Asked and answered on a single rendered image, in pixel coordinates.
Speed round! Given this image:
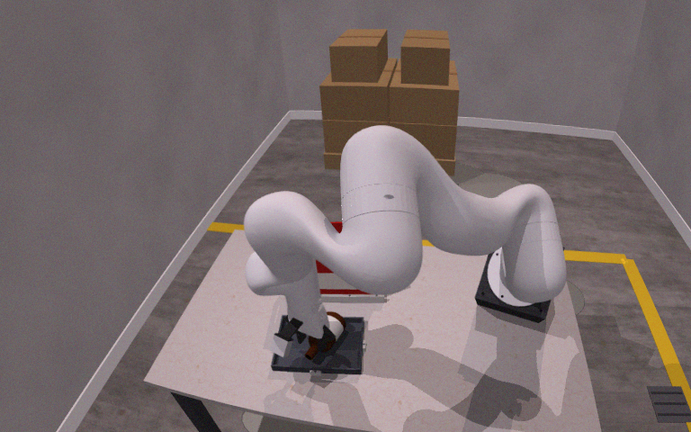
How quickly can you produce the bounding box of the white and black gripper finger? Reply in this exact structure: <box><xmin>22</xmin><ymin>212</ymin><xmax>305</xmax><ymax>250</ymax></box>
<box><xmin>317</xmin><ymin>325</ymin><xmax>336</xmax><ymax>353</ymax></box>
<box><xmin>284</xmin><ymin>315</ymin><xmax>306</xmax><ymax>344</ymax></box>

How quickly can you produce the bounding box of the brown bottle with white label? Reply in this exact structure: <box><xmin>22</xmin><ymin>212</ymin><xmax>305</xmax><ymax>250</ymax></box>
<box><xmin>305</xmin><ymin>311</ymin><xmax>346</xmax><ymax>360</ymax></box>

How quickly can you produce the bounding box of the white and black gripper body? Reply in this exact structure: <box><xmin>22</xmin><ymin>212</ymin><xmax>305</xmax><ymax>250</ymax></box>
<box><xmin>287</xmin><ymin>303</ymin><xmax>330</xmax><ymax>338</ymax></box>

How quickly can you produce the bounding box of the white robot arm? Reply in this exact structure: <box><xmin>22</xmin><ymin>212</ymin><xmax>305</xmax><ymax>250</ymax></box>
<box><xmin>244</xmin><ymin>125</ymin><xmax>567</xmax><ymax>314</ymax></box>

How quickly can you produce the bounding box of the red open-top crate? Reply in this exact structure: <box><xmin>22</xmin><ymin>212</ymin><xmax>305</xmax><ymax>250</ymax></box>
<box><xmin>316</xmin><ymin>222</ymin><xmax>369</xmax><ymax>294</ymax></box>

